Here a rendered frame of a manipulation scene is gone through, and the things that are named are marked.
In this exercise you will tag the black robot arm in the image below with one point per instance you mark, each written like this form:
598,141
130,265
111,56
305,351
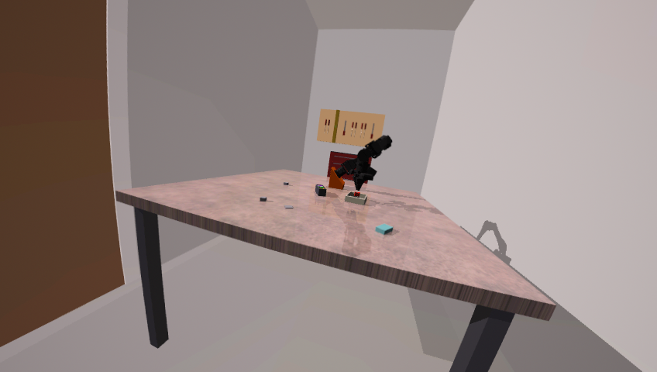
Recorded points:
375,148

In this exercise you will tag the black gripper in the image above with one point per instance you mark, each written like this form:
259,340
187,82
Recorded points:
360,174

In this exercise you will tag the light blue block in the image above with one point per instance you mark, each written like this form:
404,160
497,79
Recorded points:
384,229

